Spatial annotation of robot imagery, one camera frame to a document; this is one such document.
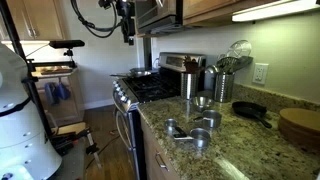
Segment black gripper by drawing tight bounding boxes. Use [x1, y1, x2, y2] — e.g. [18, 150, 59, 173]
[98, 0, 135, 45]

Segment small steel measuring cup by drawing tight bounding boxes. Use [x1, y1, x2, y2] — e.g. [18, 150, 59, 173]
[165, 119, 187, 138]

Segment medium steel measuring cup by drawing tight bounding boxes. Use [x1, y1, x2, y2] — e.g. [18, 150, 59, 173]
[173, 128, 211, 149]

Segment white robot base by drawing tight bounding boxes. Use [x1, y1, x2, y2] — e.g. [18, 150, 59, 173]
[0, 44, 62, 180]

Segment round wooden board stack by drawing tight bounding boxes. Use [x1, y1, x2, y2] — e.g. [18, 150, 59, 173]
[278, 108, 320, 151]

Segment microwave over stove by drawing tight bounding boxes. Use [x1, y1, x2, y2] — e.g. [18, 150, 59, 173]
[135, 0, 183, 35]

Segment frying pan on stove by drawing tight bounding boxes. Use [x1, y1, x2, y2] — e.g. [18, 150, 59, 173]
[112, 68, 151, 78]

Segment stainless gas stove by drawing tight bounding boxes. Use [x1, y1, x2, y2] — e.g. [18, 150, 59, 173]
[112, 52, 206, 180]

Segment wooden spoons bunch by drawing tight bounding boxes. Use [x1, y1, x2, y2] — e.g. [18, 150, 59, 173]
[183, 55, 203, 74]

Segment steel utensil holder left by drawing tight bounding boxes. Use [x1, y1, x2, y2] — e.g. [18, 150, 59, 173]
[181, 73, 198, 100]

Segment steel utensil holder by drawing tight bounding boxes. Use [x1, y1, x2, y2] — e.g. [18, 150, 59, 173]
[181, 73, 198, 100]
[214, 73, 234, 103]

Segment wooden upper cabinet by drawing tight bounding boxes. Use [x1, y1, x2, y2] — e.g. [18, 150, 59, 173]
[6, 0, 65, 41]

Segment steel mixing bowl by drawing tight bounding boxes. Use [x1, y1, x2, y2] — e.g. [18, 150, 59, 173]
[192, 96, 214, 112]

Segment steel utensil holder right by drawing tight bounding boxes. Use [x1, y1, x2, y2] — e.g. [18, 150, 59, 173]
[214, 73, 234, 103]

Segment large steel measuring cup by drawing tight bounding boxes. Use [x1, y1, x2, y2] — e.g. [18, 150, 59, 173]
[193, 110, 222, 128]

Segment black cast iron skillet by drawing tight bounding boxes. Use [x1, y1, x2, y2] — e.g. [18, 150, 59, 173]
[232, 101, 272, 128]

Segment under-cabinet light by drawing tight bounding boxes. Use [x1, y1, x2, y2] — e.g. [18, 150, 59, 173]
[232, 0, 320, 22]

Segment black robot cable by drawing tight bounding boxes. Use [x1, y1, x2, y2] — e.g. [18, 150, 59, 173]
[70, 0, 123, 39]

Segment black camera on stand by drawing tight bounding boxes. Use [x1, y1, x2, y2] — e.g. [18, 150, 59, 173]
[49, 40, 85, 49]

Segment wire strainers and ladles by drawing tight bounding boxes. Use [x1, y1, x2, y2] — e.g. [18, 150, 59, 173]
[205, 40, 253, 74]

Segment white wall outlet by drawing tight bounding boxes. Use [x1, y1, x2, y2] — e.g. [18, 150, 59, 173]
[252, 63, 268, 85]

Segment drawer handle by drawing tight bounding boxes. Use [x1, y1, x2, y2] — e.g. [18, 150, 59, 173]
[155, 153, 169, 171]

